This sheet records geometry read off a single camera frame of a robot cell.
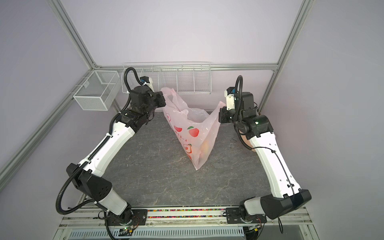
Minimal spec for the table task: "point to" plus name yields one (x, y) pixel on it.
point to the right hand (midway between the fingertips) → (221, 111)
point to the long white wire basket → (183, 77)
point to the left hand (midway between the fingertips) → (164, 93)
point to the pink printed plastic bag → (195, 131)
